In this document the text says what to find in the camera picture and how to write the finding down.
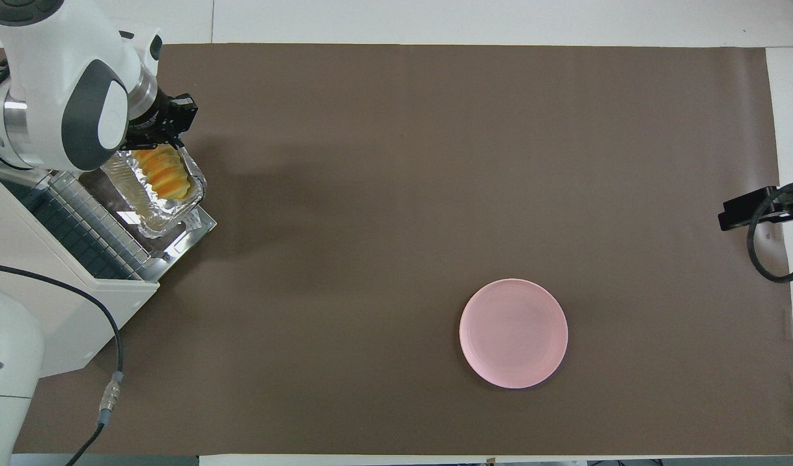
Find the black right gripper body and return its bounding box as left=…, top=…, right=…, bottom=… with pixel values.
left=749, top=181, right=793, bottom=225

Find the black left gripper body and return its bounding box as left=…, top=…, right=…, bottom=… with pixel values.
left=136, top=93, right=199, bottom=140

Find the sliced orange bread loaf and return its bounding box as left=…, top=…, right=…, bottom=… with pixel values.
left=132, top=144, right=193, bottom=201

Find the aluminium foil tray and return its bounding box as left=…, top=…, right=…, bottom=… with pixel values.
left=100, top=142, right=207, bottom=239

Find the glass oven door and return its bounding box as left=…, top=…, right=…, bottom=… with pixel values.
left=79, top=165, right=218, bottom=282

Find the white toaster oven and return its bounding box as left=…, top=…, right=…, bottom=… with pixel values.
left=0, top=165, right=161, bottom=383

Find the pink round plate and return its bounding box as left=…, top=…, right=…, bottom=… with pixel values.
left=459, top=278, right=569, bottom=391

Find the brown table mat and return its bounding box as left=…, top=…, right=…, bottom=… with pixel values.
left=0, top=43, right=793, bottom=456

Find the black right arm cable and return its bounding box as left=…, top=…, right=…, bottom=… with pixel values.
left=747, top=180, right=793, bottom=283

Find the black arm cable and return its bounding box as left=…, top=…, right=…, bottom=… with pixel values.
left=0, top=61, right=125, bottom=466
left=747, top=180, right=793, bottom=283

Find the metal oven wire rack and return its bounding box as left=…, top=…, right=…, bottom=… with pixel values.
left=0, top=170, right=156, bottom=280

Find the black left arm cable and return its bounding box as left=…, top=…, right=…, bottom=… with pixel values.
left=0, top=61, right=125, bottom=466

